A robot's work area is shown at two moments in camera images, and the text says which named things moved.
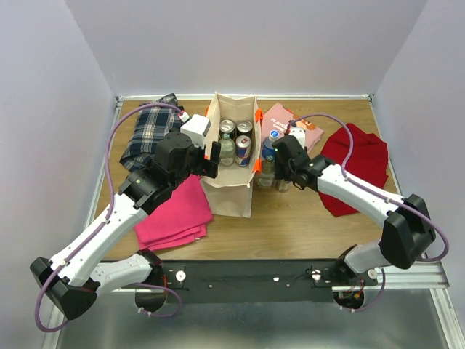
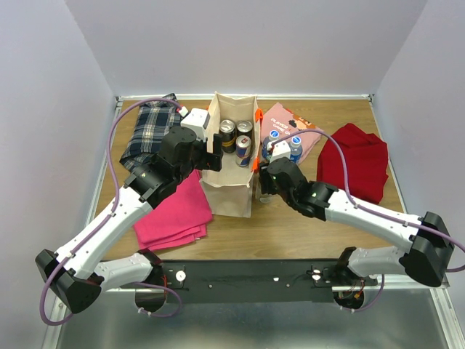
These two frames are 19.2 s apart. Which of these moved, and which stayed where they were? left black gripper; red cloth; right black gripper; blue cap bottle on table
Moved: right black gripper
Stayed: red cloth; blue cap bottle on table; left black gripper
